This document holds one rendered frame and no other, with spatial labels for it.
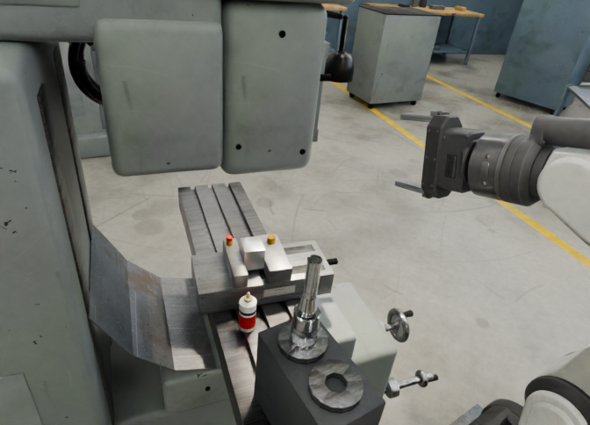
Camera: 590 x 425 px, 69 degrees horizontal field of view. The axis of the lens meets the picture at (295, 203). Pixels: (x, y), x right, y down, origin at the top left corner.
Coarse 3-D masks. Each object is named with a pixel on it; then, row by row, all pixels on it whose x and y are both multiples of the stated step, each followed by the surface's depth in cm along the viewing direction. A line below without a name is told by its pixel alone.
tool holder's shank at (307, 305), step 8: (312, 256) 67; (312, 264) 66; (320, 264) 66; (312, 272) 67; (312, 280) 67; (304, 288) 69; (312, 288) 68; (304, 296) 70; (312, 296) 69; (304, 304) 70; (312, 304) 70; (304, 312) 71; (312, 312) 71
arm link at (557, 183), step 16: (560, 160) 46; (576, 160) 45; (544, 176) 47; (560, 176) 46; (576, 176) 45; (544, 192) 48; (560, 192) 46; (576, 192) 45; (560, 208) 47; (576, 208) 45; (576, 224) 46
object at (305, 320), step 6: (294, 306) 73; (318, 306) 74; (294, 312) 72; (300, 312) 72; (318, 312) 72; (294, 318) 72; (300, 318) 71; (306, 318) 71; (312, 318) 71; (318, 318) 71; (306, 324) 71; (312, 324) 71
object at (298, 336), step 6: (294, 324) 72; (300, 324) 71; (318, 324) 72; (294, 330) 73; (300, 330) 72; (306, 330) 72; (312, 330) 72; (294, 336) 74; (300, 336) 73; (306, 336) 72; (312, 336) 73; (294, 342) 74; (300, 342) 73; (306, 342) 73; (312, 342) 74; (300, 348) 74; (306, 348) 74
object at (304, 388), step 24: (264, 336) 77; (288, 336) 76; (264, 360) 78; (288, 360) 73; (312, 360) 73; (336, 360) 73; (264, 384) 81; (288, 384) 71; (312, 384) 68; (336, 384) 70; (360, 384) 69; (264, 408) 84; (288, 408) 73; (312, 408) 66; (336, 408) 65; (360, 408) 67
